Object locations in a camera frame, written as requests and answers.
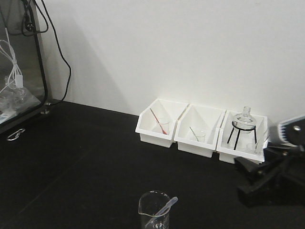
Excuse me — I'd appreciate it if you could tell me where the right white storage bin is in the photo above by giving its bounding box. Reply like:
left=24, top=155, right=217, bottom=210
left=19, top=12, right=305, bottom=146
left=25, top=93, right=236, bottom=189
left=216, top=110, right=268, bottom=164

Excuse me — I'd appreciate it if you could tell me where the left white storage bin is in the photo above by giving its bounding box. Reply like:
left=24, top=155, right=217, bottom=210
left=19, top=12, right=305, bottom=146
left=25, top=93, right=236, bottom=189
left=135, top=99, right=189, bottom=148

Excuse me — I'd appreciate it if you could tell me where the round glass flask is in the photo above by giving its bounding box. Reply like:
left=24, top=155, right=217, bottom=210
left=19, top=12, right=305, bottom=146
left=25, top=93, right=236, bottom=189
left=233, top=106, right=257, bottom=133

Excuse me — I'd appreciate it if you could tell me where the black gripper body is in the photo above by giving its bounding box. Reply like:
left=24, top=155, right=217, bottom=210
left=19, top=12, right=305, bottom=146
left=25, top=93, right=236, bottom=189
left=268, top=114, right=305, bottom=152

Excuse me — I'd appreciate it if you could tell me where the middle white storage bin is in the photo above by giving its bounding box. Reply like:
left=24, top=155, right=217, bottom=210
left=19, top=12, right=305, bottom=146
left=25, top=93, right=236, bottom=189
left=174, top=104, right=226, bottom=158

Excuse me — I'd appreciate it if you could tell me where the black power cable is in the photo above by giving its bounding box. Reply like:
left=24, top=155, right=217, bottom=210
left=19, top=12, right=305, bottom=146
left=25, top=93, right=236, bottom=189
left=7, top=0, right=72, bottom=103

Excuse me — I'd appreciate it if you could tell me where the white cable with tag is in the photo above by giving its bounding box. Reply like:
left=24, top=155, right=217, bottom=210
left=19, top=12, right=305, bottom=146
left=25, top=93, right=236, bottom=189
left=0, top=27, right=24, bottom=96

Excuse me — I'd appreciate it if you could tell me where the metal hook ring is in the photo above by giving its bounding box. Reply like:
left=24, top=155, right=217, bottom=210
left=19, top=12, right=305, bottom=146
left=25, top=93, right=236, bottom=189
left=7, top=128, right=26, bottom=142

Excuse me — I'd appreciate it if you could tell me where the red stirring rod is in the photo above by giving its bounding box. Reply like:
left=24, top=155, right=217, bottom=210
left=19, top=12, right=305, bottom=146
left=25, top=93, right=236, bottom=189
left=150, top=108, right=167, bottom=135

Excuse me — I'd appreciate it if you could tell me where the glass-door lab cabinet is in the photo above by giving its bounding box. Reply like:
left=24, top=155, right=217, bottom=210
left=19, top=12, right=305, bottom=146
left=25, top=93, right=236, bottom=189
left=0, top=0, right=51, bottom=133

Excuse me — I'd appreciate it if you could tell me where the white storage bin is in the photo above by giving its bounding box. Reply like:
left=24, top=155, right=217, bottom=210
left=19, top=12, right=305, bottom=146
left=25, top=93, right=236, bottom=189
left=174, top=104, right=226, bottom=158
left=216, top=110, right=268, bottom=164
left=135, top=99, right=189, bottom=148

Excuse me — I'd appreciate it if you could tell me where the clear glass beaker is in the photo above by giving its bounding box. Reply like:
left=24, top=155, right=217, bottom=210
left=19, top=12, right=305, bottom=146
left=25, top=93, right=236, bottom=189
left=138, top=190, right=170, bottom=229

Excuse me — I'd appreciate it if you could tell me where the plastic pipette dropper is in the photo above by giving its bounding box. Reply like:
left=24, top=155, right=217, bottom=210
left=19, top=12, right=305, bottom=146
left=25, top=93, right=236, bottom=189
left=145, top=197, right=178, bottom=227

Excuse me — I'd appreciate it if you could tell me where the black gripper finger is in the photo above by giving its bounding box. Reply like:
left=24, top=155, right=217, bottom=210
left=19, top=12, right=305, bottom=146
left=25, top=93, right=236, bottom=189
left=237, top=156, right=305, bottom=207
left=234, top=152, right=291, bottom=178

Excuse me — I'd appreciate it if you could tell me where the black tripod flask stand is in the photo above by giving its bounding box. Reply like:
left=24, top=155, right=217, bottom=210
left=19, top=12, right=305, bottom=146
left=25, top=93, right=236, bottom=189
left=227, top=121, right=257, bottom=150

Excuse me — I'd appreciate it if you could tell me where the small glass beaker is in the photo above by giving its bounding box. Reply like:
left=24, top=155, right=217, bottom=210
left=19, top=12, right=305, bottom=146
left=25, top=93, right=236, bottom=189
left=195, top=130, right=206, bottom=143

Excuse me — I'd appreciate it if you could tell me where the clear plastic bag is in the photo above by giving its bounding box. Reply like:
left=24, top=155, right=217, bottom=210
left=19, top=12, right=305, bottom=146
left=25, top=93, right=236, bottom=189
left=0, top=86, right=41, bottom=114

